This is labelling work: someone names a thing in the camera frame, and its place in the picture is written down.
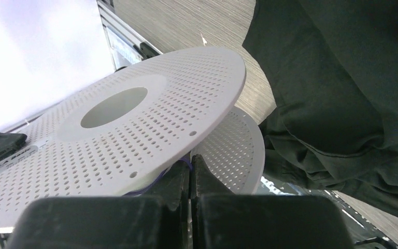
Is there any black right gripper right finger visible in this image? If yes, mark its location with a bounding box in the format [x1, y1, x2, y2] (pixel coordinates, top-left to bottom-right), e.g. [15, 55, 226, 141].
[190, 155, 353, 248]

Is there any black cloth garment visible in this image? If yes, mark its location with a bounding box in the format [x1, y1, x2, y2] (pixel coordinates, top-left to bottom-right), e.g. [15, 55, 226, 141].
[243, 1, 398, 217]

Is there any white perforated cable spool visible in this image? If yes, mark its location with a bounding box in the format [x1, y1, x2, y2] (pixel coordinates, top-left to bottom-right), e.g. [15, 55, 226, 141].
[0, 47, 265, 233]

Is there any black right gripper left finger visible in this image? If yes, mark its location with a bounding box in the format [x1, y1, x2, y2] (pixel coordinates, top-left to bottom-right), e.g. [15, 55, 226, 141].
[7, 161, 190, 248]

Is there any thin purple wire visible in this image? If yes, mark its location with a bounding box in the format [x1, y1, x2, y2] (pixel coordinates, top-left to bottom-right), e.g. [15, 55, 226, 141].
[123, 156, 193, 197]

